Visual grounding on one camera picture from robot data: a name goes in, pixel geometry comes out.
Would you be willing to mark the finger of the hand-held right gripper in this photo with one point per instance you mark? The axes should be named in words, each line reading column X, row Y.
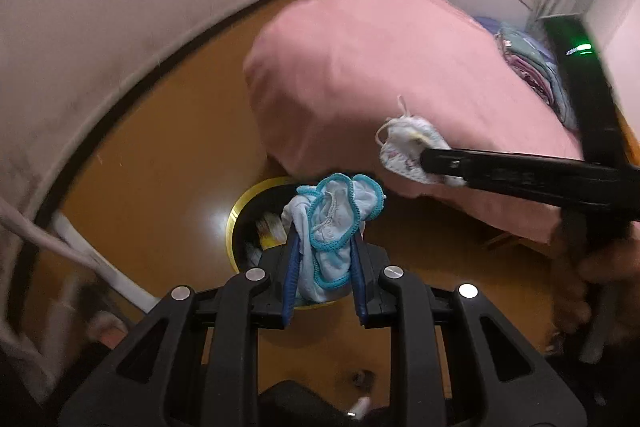
column 500, row 172

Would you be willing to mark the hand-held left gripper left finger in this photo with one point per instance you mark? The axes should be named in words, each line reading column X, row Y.
column 291, row 267

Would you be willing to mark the black bin with yellow rim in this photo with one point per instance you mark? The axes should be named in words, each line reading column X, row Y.
column 242, row 222

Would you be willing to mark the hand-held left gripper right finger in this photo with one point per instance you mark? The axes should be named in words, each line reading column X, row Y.
column 357, row 277

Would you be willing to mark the white printed face mask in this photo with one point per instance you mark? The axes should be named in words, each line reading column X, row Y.
column 405, row 147

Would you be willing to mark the white cloth with blue trim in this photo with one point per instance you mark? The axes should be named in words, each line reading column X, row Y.
column 330, row 232

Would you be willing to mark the person's right hand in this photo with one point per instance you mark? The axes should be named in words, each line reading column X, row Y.
column 600, row 277

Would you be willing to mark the pink bed cover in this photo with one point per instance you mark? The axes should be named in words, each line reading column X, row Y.
column 380, row 57

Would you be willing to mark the person's foot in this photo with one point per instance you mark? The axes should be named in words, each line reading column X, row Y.
column 107, row 329

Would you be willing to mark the pile of folded clothes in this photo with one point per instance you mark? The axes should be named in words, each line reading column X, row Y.
column 535, row 62

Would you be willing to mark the white desk leg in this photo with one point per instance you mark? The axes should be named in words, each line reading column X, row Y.
column 80, row 252

